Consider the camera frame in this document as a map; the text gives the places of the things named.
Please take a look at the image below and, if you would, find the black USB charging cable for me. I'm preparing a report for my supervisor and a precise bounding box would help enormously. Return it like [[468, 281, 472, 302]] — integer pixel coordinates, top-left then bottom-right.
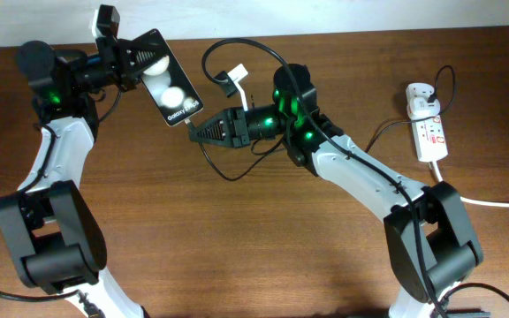
[[184, 64, 457, 182]]

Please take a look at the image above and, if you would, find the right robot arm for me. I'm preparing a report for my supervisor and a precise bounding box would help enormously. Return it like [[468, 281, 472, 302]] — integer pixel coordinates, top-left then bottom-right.
[[189, 64, 483, 317]]

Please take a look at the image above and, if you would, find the white USB wall charger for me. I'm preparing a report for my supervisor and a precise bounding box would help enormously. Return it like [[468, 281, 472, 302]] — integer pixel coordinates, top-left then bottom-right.
[[406, 97, 441, 120]]

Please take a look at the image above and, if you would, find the white power strip cord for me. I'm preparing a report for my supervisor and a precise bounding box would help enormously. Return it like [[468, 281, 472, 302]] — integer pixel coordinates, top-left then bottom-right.
[[429, 160, 509, 211]]

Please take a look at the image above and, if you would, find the black Samsung Galaxy smartphone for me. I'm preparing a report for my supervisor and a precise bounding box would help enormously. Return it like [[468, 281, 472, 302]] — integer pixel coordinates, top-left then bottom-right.
[[140, 29, 203, 126]]

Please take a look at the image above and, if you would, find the white power strip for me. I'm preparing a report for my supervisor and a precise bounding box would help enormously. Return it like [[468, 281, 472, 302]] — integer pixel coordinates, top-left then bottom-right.
[[404, 82, 450, 163]]

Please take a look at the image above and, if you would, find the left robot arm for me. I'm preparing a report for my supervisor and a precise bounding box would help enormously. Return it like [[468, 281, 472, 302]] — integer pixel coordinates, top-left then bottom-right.
[[0, 34, 168, 317]]

